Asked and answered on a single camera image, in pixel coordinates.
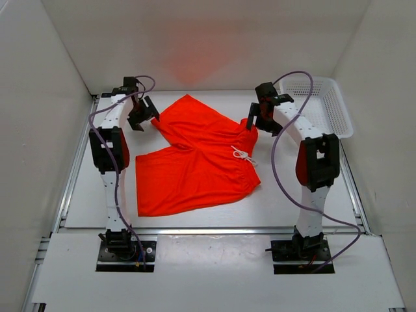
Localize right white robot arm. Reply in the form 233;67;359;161
246;94;340;260

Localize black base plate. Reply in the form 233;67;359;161
265;233;335;275
96;240;157;273

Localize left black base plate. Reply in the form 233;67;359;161
96;240;157;273

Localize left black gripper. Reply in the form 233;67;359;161
126;96;159;131

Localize orange shorts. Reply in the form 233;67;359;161
135;94;261;217

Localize aluminium frame rail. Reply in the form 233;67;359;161
58;227;357;235

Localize white perforated plastic basket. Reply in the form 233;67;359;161
278;75;354;139

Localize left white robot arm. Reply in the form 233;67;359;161
88;86;159;265

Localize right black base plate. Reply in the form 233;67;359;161
265;233;335;275

